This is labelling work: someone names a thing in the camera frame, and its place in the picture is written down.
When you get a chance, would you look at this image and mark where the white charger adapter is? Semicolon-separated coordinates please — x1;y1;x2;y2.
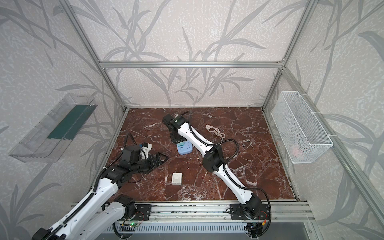
171;173;183;186

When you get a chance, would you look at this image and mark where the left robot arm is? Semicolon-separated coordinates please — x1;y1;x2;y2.
32;142;169;240

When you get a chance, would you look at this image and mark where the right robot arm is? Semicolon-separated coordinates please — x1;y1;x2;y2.
162;115;272;220

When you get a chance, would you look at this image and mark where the blue square power strip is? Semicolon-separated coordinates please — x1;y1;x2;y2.
177;141;194;155

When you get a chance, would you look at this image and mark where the right base wiring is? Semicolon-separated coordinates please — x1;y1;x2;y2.
243;215;272;239

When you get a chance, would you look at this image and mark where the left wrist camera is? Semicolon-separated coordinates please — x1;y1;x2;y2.
139;143;152;160

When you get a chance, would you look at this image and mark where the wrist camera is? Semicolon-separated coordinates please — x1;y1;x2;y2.
162;114;175;132
139;143;152;160

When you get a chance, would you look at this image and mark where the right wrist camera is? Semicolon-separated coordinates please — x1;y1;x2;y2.
162;114;175;132

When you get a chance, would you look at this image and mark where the pink plug cable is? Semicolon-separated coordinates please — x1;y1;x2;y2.
205;124;226;140

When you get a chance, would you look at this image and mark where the electronics board with wires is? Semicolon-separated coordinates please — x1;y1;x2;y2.
112;212;145;240

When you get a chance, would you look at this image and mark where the aluminium front rail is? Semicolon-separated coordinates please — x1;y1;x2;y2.
136;201;315;224

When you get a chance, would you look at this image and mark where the clear plastic wall shelf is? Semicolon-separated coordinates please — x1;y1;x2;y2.
9;94;98;163

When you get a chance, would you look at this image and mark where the white wire mesh basket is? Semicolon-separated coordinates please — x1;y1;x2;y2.
272;91;333;164

